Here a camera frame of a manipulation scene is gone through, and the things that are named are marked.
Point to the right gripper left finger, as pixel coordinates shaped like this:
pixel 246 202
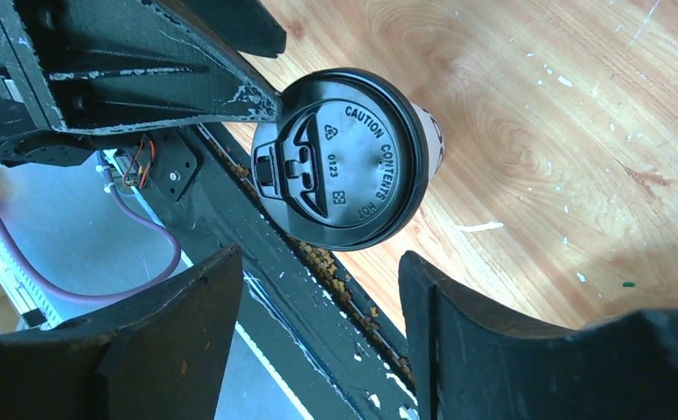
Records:
pixel 160 354

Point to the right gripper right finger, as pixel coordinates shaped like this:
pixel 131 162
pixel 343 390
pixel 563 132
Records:
pixel 474 358

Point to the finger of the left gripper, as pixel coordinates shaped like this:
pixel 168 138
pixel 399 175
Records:
pixel 122 66
pixel 245 25

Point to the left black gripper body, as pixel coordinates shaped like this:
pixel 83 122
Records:
pixel 25 135

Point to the black coffee lid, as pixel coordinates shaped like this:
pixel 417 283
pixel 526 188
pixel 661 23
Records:
pixel 345 166

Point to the white paper cup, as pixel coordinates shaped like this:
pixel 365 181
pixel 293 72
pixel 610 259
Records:
pixel 434 138

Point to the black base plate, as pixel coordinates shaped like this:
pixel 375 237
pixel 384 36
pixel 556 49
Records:
pixel 298 311

